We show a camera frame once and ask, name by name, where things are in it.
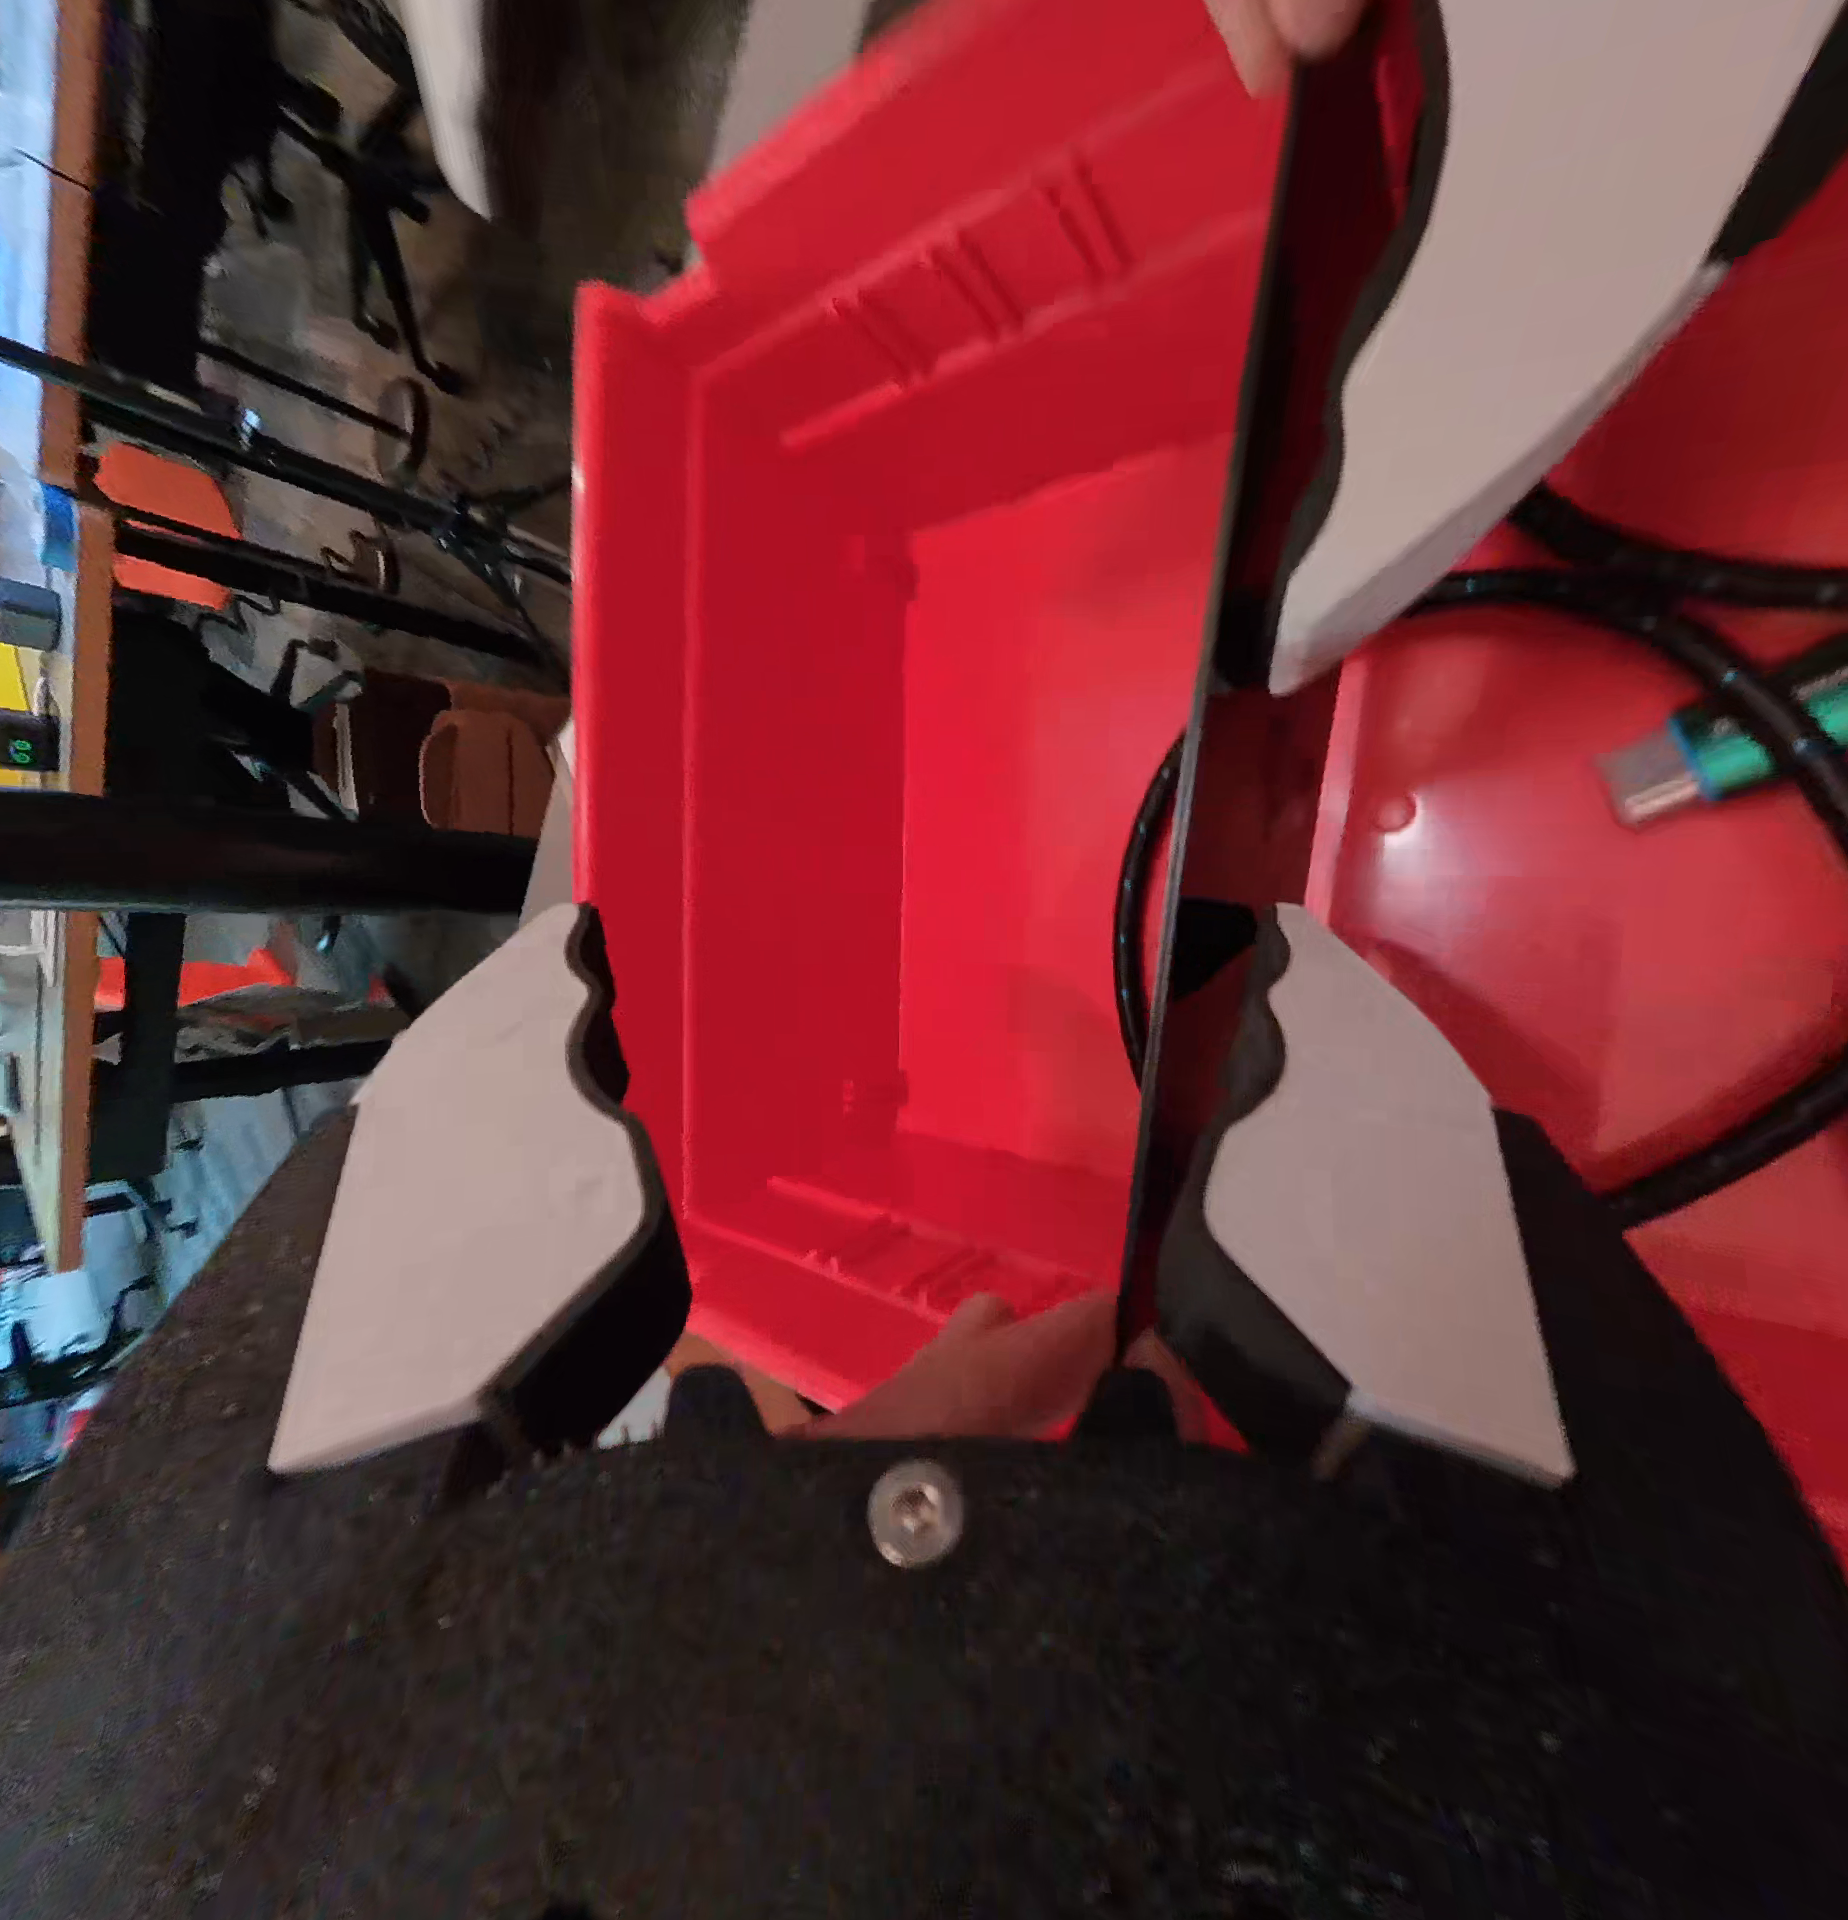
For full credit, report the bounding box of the person's left hand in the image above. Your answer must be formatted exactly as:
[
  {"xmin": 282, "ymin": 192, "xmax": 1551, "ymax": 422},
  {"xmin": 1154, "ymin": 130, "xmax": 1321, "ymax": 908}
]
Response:
[{"xmin": 781, "ymin": 1291, "xmax": 1214, "ymax": 1446}]

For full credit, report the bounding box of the black tripod stand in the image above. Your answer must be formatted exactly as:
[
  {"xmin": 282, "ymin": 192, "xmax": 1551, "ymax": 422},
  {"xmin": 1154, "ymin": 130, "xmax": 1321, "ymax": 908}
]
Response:
[{"xmin": 0, "ymin": 89, "xmax": 576, "ymax": 601}]

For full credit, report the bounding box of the red plastic bin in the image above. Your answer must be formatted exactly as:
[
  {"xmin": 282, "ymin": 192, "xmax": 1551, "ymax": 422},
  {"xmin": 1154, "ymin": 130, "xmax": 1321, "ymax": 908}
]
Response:
[{"xmin": 568, "ymin": 0, "xmax": 1848, "ymax": 1600}]

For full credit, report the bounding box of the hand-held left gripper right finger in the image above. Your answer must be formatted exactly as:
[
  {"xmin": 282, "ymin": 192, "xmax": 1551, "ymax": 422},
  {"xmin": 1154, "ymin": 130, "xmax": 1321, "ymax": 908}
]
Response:
[{"xmin": 1159, "ymin": 899, "xmax": 1579, "ymax": 1490}]

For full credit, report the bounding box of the orange cone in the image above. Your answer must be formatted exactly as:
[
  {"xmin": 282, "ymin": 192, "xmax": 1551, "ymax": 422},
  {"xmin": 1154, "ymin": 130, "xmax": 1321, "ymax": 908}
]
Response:
[{"xmin": 97, "ymin": 440, "xmax": 247, "ymax": 544}]

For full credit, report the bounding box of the person's right hand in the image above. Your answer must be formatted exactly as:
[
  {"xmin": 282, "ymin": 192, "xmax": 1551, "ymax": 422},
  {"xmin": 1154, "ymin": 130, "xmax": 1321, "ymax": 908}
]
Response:
[{"xmin": 1208, "ymin": 0, "xmax": 1380, "ymax": 95}]

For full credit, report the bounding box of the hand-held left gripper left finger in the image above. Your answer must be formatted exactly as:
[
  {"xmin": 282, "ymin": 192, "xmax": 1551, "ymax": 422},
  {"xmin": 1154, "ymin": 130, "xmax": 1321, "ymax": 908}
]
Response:
[{"xmin": 264, "ymin": 899, "xmax": 696, "ymax": 1501}]

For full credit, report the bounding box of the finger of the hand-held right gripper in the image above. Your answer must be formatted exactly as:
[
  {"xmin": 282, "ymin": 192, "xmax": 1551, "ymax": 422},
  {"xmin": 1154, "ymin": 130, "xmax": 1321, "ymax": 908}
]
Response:
[
  {"xmin": 1262, "ymin": 0, "xmax": 1848, "ymax": 697},
  {"xmin": 391, "ymin": 0, "xmax": 507, "ymax": 224}
]

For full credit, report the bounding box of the black glossy panel device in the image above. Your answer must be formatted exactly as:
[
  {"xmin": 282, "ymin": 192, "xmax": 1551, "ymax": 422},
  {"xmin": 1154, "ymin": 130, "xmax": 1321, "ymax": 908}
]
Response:
[{"xmin": 1117, "ymin": 0, "xmax": 1444, "ymax": 1367}]

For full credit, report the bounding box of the black braided usb cable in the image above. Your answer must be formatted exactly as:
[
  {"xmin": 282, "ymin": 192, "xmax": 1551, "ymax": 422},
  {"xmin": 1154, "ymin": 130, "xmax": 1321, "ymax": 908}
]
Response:
[
  {"xmin": 1404, "ymin": 575, "xmax": 1848, "ymax": 917},
  {"xmin": 1110, "ymin": 725, "xmax": 1848, "ymax": 1223},
  {"xmin": 1509, "ymin": 492, "xmax": 1848, "ymax": 614}
]

